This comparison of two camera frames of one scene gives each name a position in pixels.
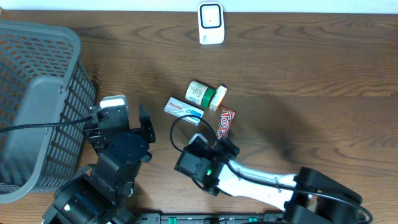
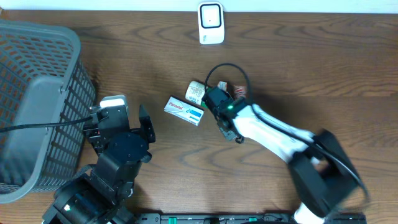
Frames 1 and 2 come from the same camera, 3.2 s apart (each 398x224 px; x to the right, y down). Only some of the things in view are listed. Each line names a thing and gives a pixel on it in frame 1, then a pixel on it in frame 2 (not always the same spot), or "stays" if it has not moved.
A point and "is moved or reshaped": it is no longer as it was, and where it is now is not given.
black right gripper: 224,149 → 227,135
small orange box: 218,98 is moved or reshaped
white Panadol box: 179,108 stays
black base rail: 157,218 stays
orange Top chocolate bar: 226,117 is moved or reshaped
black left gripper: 146,125 stays
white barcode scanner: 211,23 stays
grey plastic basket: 43,78 stays
